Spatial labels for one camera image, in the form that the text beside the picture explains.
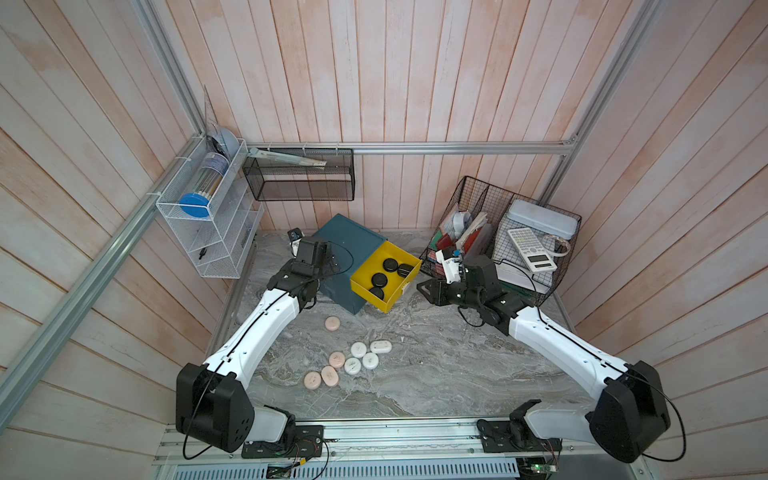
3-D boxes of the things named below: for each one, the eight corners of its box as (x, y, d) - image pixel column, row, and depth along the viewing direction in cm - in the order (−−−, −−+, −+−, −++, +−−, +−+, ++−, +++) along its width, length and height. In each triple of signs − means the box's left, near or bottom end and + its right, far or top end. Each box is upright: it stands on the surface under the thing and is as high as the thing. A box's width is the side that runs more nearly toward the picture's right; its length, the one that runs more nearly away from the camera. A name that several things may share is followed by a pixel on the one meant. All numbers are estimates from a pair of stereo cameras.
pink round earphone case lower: (318, 375, 86) (316, 373, 84) (328, 365, 88) (327, 362, 86) (331, 389, 83) (330, 387, 81) (341, 378, 85) (341, 376, 83)
